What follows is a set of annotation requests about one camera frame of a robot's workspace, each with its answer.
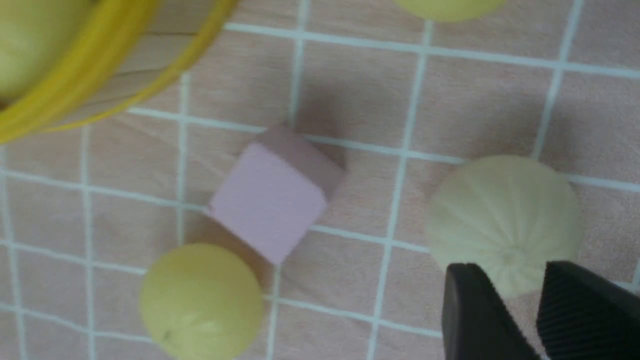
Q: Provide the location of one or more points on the white bun front right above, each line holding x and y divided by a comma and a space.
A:
508, 214

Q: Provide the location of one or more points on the yellow bamboo steamer tray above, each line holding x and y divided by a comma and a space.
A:
66, 63

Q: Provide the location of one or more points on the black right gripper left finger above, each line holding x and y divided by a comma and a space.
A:
476, 324

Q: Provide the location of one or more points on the pink cube block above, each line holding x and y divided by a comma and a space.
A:
278, 188

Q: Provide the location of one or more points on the yellow bun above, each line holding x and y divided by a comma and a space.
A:
201, 302
449, 11

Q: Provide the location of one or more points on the pink checked tablecloth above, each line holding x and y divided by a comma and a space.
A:
400, 102

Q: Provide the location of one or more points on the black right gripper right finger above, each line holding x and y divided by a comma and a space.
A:
583, 316

